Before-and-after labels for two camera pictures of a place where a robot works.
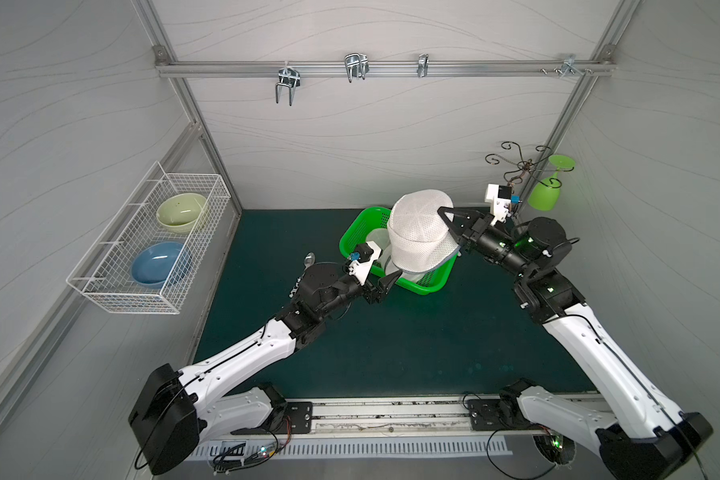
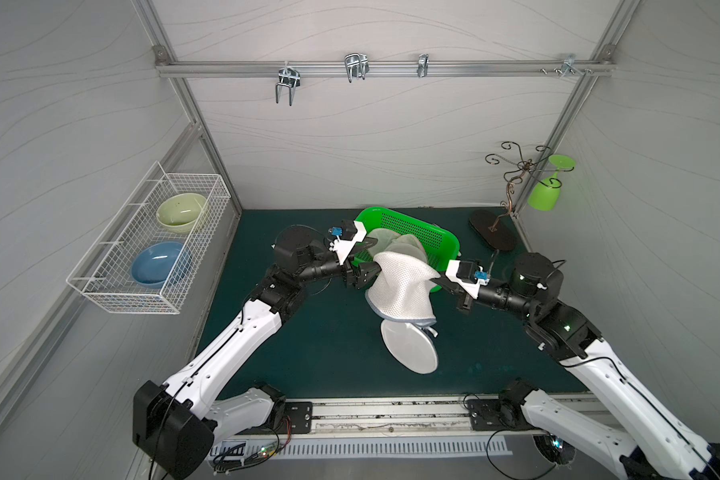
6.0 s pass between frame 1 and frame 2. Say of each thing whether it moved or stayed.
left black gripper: moved
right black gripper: moved
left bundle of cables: stayed
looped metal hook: stayed
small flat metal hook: stayed
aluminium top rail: stayed
